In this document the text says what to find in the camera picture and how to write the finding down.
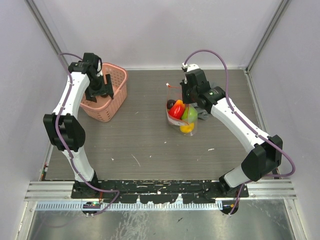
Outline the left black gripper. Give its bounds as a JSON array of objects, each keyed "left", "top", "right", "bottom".
[{"left": 85, "top": 74, "right": 113, "bottom": 103}]

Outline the pink plastic basket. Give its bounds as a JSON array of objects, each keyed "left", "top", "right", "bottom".
[{"left": 80, "top": 63, "right": 128, "bottom": 123}]

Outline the green apple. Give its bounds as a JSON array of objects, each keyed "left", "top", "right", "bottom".
[{"left": 181, "top": 106, "right": 198, "bottom": 123}]

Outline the dark purple mangosteen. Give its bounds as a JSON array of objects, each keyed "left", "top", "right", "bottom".
[{"left": 166, "top": 99, "right": 176, "bottom": 110}]

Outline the red yellow mango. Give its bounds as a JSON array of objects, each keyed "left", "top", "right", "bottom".
[{"left": 168, "top": 99, "right": 186, "bottom": 119}]

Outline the clear zip top bag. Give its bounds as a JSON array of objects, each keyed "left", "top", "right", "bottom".
[{"left": 165, "top": 82, "right": 198, "bottom": 137}]

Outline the yellow pear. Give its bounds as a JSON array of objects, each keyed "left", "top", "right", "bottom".
[{"left": 179, "top": 122, "right": 195, "bottom": 134}]

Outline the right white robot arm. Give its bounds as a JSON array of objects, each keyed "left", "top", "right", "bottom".
[{"left": 180, "top": 64, "right": 283, "bottom": 197}]

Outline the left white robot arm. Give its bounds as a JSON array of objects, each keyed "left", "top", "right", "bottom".
[{"left": 43, "top": 52, "right": 114, "bottom": 198}]

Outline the grey cloth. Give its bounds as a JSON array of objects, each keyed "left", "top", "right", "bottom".
[{"left": 193, "top": 81, "right": 220, "bottom": 122}]

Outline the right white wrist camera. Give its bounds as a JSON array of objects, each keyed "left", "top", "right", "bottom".
[{"left": 181, "top": 63, "right": 199, "bottom": 73}]

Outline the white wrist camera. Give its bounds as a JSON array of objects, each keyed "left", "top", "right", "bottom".
[
  {"left": 96, "top": 57, "right": 103, "bottom": 77},
  {"left": 181, "top": 63, "right": 199, "bottom": 73}
]

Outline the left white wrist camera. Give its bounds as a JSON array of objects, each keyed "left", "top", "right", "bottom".
[{"left": 96, "top": 57, "right": 103, "bottom": 77}]

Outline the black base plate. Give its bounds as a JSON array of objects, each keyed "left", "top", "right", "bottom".
[{"left": 71, "top": 180, "right": 240, "bottom": 204}]

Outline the left aluminium frame post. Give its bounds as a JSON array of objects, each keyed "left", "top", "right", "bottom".
[{"left": 24, "top": 0, "right": 73, "bottom": 69}]

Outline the aluminium frame post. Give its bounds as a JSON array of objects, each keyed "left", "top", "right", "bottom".
[
  {"left": 245, "top": 0, "right": 292, "bottom": 74},
  {"left": 24, "top": 0, "right": 73, "bottom": 69}
]

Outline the slotted cable duct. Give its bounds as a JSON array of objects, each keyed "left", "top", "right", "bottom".
[{"left": 35, "top": 200, "right": 223, "bottom": 211}]

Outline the right aluminium frame post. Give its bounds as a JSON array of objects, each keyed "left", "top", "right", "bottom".
[{"left": 245, "top": 0, "right": 292, "bottom": 74}]

